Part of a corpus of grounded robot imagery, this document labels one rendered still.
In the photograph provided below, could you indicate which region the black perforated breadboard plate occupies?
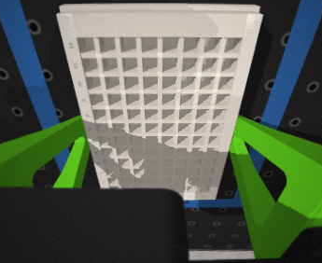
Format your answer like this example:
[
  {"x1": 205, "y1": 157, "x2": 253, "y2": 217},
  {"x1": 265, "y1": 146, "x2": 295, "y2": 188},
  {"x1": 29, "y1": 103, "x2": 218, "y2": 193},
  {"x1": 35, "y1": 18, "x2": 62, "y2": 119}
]
[{"x1": 0, "y1": 0, "x2": 322, "y2": 251}]

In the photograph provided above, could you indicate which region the white well plate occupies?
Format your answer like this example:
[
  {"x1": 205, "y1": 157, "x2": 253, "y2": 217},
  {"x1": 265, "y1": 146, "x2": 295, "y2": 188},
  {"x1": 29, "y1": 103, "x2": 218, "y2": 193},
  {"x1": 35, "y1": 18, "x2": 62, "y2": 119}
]
[{"x1": 56, "y1": 4, "x2": 263, "y2": 201}]

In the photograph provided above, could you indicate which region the blue tape outline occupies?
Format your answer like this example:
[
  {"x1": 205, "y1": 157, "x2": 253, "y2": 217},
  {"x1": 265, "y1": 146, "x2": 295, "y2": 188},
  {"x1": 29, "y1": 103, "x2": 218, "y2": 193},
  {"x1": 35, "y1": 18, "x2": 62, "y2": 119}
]
[{"x1": 0, "y1": 0, "x2": 322, "y2": 208}]

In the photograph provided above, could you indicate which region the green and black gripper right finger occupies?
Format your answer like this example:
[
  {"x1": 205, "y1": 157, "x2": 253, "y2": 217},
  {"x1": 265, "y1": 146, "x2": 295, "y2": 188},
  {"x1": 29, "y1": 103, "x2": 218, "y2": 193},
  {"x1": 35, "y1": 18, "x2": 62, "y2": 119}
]
[{"x1": 229, "y1": 115, "x2": 322, "y2": 258}]

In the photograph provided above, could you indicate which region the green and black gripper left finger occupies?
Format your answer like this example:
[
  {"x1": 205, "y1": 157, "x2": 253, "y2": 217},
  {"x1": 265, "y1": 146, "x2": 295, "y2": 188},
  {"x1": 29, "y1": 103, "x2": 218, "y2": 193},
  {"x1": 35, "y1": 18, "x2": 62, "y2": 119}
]
[{"x1": 0, "y1": 115, "x2": 90, "y2": 187}]

